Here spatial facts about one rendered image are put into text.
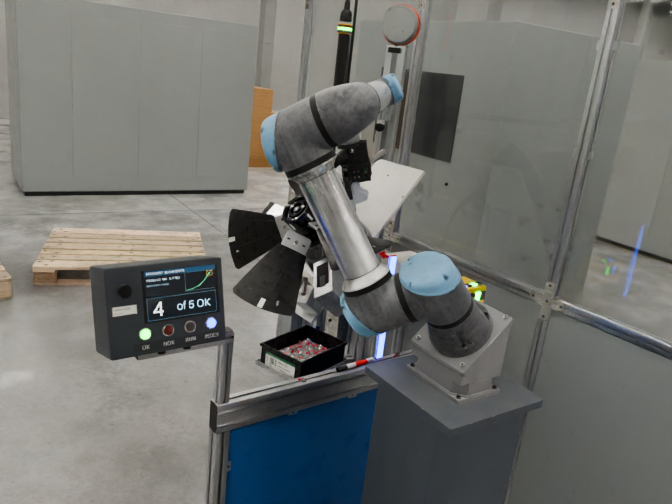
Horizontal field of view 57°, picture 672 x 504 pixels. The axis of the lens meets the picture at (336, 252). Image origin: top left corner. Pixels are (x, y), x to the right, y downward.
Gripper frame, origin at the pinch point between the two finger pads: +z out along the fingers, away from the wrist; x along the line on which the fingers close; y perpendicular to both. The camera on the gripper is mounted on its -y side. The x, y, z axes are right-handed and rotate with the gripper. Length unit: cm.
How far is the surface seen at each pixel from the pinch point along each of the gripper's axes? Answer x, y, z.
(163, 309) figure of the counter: -64, -35, -3
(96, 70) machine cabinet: 477, -306, -43
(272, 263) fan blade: 6.9, -29.9, 17.4
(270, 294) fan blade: -0.6, -30.7, 25.0
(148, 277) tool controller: -64, -37, -10
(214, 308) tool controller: -57, -27, 2
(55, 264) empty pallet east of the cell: 202, -239, 75
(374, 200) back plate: 45.5, 3.1, 12.1
